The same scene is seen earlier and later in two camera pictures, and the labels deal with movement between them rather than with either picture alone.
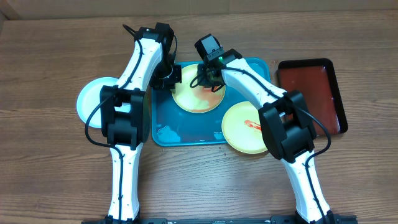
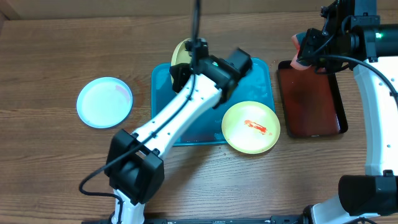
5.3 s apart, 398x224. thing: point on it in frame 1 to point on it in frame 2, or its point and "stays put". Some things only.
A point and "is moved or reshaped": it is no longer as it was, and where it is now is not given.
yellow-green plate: (241, 128) stays put
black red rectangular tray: (316, 81) stays put
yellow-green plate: (196, 99) is moved or reshaped
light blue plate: (89, 98) stays put
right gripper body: (205, 78) to (310, 45)
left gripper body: (166, 76) to (182, 77)
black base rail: (275, 219) stays put
